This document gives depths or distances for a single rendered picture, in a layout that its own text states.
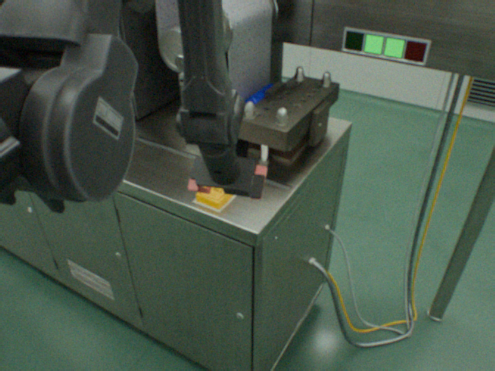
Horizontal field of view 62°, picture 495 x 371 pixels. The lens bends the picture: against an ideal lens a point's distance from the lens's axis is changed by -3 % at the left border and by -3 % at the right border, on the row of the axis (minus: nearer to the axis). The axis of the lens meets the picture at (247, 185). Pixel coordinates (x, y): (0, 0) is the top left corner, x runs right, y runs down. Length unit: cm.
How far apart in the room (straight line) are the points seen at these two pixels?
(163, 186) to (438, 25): 86
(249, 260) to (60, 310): 123
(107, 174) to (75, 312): 185
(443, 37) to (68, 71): 114
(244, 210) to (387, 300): 120
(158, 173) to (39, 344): 110
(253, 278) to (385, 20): 81
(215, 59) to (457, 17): 85
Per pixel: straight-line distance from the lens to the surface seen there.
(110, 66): 26
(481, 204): 168
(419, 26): 130
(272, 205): 105
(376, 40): 133
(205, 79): 57
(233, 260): 113
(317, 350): 187
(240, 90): 124
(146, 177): 118
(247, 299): 121
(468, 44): 129
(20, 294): 229
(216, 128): 60
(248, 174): 76
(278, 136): 112
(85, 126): 24
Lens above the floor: 155
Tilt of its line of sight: 35 degrees down
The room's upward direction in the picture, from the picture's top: straight up
